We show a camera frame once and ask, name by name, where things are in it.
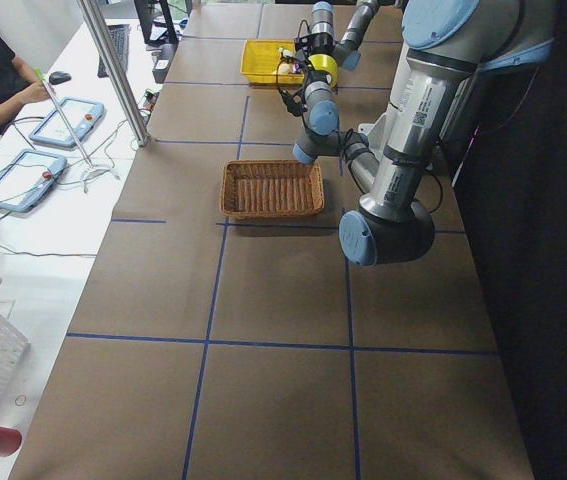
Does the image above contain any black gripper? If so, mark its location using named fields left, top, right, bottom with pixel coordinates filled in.
left=294, top=34, right=335, bottom=62

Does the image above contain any yellow tape roll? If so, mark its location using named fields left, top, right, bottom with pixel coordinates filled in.
left=309, top=53, right=339, bottom=88

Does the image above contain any yellow plastic basket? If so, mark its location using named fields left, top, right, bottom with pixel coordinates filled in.
left=240, top=39, right=304, bottom=88

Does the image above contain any brown wicker basket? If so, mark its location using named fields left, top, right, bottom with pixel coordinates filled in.
left=219, top=160, right=325, bottom=219

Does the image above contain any toy panda figure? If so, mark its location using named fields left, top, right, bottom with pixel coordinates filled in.
left=278, top=47, right=295, bottom=63

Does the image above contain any toy bread croissant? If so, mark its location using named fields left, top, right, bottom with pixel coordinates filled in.
left=274, top=63, right=295, bottom=76

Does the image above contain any black box with label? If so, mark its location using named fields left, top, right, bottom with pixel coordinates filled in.
left=152, top=43, right=178, bottom=84

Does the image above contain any black monitor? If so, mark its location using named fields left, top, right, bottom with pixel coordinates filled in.
left=133, top=0, right=179, bottom=50

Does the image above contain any black keyboard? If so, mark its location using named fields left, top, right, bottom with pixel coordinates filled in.
left=108, top=24, right=130, bottom=73

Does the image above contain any blue teach pendant far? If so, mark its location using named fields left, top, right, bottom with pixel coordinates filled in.
left=28, top=96, right=105, bottom=150

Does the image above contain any blue teach pendant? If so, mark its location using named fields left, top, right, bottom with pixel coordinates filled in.
left=0, top=149, right=68, bottom=213
left=28, top=96, right=105, bottom=150

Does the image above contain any black computer mouse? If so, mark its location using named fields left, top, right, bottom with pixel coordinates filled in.
left=48, top=71, right=72, bottom=85

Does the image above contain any blue teach pendant near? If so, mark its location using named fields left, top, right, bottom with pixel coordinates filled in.
left=0, top=149, right=68, bottom=213

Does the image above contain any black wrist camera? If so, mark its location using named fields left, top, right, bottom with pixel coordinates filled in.
left=280, top=89, right=307, bottom=117

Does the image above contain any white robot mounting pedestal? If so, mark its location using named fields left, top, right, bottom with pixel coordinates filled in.
left=357, top=104, right=398, bottom=175

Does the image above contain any aluminium frame post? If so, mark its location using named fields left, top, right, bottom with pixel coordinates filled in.
left=78, top=0, right=149, bottom=147

